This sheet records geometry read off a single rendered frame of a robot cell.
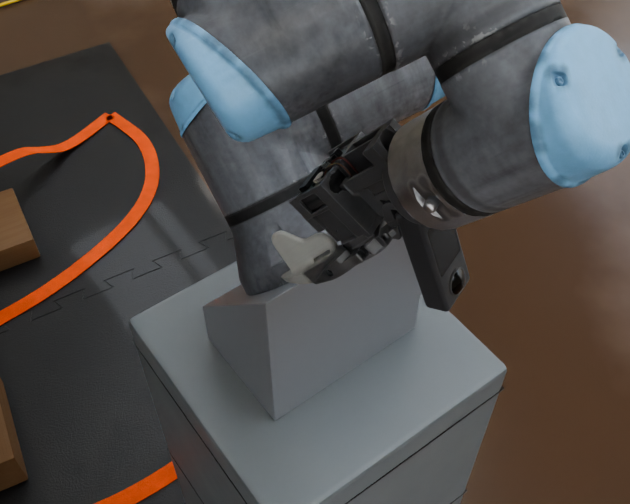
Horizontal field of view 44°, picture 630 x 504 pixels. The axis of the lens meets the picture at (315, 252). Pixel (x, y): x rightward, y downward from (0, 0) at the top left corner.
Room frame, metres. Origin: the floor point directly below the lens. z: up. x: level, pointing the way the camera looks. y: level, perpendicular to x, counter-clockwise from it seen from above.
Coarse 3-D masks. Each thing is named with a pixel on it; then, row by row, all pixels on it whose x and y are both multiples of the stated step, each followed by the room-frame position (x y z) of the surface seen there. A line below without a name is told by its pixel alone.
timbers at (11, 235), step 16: (0, 192) 1.68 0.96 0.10; (0, 208) 1.61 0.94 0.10; (16, 208) 1.61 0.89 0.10; (0, 224) 1.55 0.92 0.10; (16, 224) 1.55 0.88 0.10; (0, 240) 1.48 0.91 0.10; (16, 240) 1.48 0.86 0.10; (32, 240) 1.49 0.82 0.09; (0, 256) 1.44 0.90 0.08; (16, 256) 1.46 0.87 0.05; (32, 256) 1.48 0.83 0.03
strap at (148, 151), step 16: (96, 128) 2.06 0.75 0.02; (128, 128) 2.06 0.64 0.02; (64, 144) 1.97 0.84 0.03; (144, 144) 1.98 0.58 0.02; (0, 160) 1.80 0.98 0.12; (144, 160) 1.90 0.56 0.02; (144, 192) 1.75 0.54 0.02; (144, 208) 1.68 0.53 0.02; (128, 224) 1.62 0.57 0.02; (112, 240) 1.55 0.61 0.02; (96, 256) 1.49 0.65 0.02; (64, 272) 1.43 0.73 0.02; (80, 272) 1.43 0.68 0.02; (48, 288) 1.37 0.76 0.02; (16, 304) 1.31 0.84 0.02; (32, 304) 1.31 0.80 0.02; (0, 320) 1.26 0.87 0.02; (144, 480) 0.79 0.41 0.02; (160, 480) 0.79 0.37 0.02; (112, 496) 0.75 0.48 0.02; (128, 496) 0.75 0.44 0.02; (144, 496) 0.75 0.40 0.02
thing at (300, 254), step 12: (276, 240) 0.47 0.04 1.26; (288, 240) 0.47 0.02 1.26; (300, 240) 0.47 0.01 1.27; (312, 240) 0.46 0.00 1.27; (324, 240) 0.46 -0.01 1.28; (288, 252) 0.47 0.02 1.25; (300, 252) 0.46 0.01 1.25; (312, 252) 0.46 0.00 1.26; (324, 252) 0.46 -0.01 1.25; (288, 264) 0.46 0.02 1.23; (300, 264) 0.46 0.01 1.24; (312, 264) 0.45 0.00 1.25; (288, 276) 0.47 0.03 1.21; (300, 276) 0.45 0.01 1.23
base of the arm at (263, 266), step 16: (288, 192) 0.64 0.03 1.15; (256, 208) 0.63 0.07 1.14; (272, 208) 0.62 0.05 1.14; (288, 208) 0.62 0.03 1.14; (240, 224) 0.63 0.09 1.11; (256, 224) 0.62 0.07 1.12; (272, 224) 0.61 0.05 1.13; (288, 224) 0.61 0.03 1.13; (304, 224) 0.61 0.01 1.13; (240, 240) 0.62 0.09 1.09; (256, 240) 0.60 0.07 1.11; (240, 256) 0.61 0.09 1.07; (256, 256) 0.59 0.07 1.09; (272, 256) 0.58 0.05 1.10; (240, 272) 0.60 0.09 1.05; (256, 272) 0.58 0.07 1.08; (272, 272) 0.57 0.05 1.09; (256, 288) 0.57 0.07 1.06; (272, 288) 0.56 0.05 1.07
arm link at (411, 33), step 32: (384, 0) 0.42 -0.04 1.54; (416, 0) 0.42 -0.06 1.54; (448, 0) 0.42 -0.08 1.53; (480, 0) 0.42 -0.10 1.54; (512, 0) 0.42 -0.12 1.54; (544, 0) 0.42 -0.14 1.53; (416, 32) 0.42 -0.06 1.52; (448, 32) 0.42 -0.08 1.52; (480, 32) 0.41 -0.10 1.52; (512, 32) 0.40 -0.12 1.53; (448, 64) 0.41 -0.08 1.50
